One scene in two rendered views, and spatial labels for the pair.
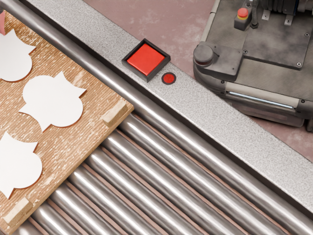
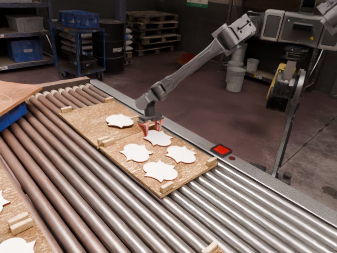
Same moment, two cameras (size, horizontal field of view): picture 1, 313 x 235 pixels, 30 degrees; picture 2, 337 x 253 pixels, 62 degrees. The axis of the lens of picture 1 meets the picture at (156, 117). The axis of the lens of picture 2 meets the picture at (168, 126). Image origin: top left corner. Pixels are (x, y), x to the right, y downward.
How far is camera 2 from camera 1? 66 cm
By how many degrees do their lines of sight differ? 34
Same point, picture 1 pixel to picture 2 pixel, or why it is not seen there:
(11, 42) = (162, 134)
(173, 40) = not seen: hidden behind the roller
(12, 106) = (161, 153)
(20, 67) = (166, 142)
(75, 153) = (192, 172)
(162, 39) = not seen: hidden behind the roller
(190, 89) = (242, 163)
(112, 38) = (204, 142)
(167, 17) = not seen: hidden behind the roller
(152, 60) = (224, 150)
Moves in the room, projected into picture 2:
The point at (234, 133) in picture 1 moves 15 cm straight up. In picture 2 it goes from (266, 179) to (275, 149)
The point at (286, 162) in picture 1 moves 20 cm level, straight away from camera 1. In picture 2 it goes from (294, 193) to (295, 167)
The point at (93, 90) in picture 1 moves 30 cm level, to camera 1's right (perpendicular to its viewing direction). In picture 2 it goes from (199, 154) to (262, 156)
